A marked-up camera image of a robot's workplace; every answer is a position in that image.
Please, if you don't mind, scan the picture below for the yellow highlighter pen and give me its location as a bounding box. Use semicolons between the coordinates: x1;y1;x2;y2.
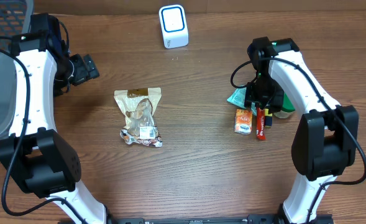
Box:
265;113;273;127

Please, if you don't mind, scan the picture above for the teal plastic packet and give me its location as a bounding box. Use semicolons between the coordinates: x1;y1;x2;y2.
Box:
227;88;257;116

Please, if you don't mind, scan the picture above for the green lid jar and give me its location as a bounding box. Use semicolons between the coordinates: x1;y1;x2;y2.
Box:
272;94;295;119

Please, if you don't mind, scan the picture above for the red snack stick packet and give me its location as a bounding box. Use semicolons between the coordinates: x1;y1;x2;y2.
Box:
256;108;266;141

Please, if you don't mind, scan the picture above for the orange small snack box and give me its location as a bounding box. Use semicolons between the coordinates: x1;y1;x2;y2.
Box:
234;109;252;135

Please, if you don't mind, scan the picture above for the beige snack pouch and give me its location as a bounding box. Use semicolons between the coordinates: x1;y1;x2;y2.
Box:
114;87;162;139

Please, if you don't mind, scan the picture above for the grey plastic mesh basket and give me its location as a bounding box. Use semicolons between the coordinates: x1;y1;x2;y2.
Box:
0;0;34;140

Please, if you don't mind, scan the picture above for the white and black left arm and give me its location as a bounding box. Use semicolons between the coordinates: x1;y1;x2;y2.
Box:
0;13;112;223

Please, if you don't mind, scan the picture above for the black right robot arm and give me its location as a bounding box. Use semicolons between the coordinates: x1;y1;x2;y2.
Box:
244;37;359;223

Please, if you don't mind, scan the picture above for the white barcode scanner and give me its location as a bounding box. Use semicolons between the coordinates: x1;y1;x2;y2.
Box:
158;4;189;49

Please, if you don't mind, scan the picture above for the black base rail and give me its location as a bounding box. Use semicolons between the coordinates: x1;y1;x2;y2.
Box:
108;213;335;224

